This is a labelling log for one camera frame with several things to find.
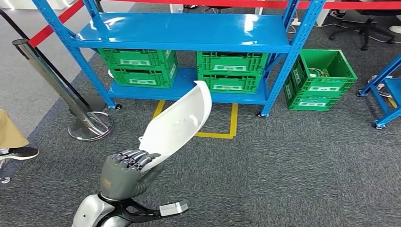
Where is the person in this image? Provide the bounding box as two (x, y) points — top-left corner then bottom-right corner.
(0, 109), (40, 162)

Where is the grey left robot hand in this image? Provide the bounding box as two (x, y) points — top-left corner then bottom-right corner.
(99, 149), (166, 201)

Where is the white curved plastic part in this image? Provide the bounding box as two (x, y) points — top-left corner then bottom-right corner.
(139, 80), (213, 174)

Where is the open green plastic crate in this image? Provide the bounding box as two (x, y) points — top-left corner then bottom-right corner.
(293, 49), (358, 98)

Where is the white desk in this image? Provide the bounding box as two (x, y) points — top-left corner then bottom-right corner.
(169, 2), (332, 26)

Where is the white cable bundle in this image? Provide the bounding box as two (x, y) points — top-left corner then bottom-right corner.
(308, 68), (330, 78)

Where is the short red barrier belt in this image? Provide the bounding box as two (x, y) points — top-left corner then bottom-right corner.
(28, 0), (85, 48)

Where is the black stanchion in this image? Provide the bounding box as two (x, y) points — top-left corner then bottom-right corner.
(0, 9), (107, 117)

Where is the black office chair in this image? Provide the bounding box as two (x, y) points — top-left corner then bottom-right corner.
(329, 9), (396, 52)

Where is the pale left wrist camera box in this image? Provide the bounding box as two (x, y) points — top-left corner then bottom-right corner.
(159, 200), (190, 218)

